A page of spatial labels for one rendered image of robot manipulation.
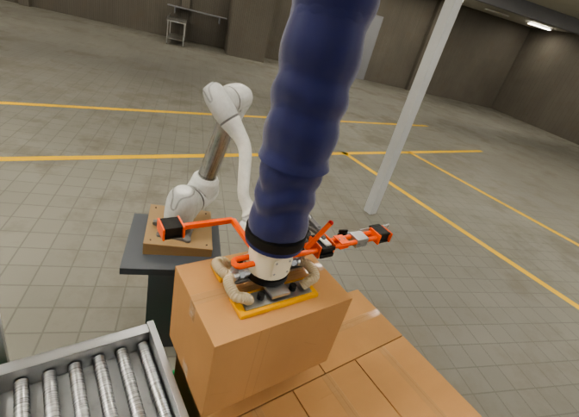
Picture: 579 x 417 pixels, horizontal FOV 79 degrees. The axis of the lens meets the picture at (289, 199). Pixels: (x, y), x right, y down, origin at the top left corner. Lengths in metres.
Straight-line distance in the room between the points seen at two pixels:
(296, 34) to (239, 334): 0.92
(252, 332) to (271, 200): 0.45
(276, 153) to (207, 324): 0.61
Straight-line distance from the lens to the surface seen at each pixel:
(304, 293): 1.42
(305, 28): 0.98
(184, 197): 1.88
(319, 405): 1.82
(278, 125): 1.03
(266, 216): 1.17
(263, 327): 1.29
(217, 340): 1.23
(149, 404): 1.78
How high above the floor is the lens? 2.02
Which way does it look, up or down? 27 degrees down
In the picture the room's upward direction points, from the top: 15 degrees clockwise
